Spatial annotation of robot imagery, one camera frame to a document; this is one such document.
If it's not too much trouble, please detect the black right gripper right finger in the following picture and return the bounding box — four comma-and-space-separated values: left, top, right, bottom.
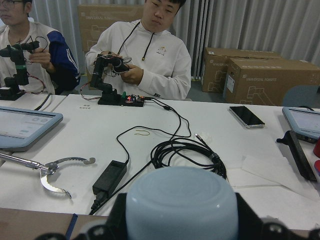
235, 192, 263, 233

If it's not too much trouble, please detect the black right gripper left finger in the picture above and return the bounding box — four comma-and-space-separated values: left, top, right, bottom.
106, 193, 127, 234

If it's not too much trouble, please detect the light blue plastic cup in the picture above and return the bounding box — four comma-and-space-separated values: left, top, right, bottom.
125, 166, 239, 240

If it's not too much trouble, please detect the black power adapter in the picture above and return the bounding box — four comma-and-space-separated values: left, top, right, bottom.
92, 160, 127, 197

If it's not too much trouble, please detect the black flat bar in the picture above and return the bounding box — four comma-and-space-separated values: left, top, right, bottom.
276, 130, 317, 182

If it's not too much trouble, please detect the metal reacher grabber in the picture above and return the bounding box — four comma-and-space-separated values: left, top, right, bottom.
0, 153, 96, 199

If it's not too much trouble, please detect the yellow rubber band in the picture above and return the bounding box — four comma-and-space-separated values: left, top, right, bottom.
134, 129, 151, 136

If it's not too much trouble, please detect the smartphone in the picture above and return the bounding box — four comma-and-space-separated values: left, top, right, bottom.
229, 105, 265, 129

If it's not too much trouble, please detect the blue teach pendant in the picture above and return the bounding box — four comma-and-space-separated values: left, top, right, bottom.
282, 107, 320, 144
0, 106, 63, 152

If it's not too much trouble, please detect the cardboard box front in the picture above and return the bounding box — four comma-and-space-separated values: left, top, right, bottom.
223, 58, 320, 107

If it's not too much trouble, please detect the person in white hoodie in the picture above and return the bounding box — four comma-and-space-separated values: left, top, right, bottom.
85, 0, 192, 100

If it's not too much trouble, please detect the cardboard box behind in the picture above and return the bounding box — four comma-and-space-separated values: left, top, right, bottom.
200, 47, 281, 93

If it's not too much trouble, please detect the person in blue jacket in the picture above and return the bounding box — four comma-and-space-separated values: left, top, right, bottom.
0, 0, 81, 95

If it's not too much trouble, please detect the cardboard box tall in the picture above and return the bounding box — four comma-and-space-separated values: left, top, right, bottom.
77, 4, 143, 53

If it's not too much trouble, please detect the coiled black cable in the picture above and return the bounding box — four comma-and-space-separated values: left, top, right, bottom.
150, 133, 228, 181

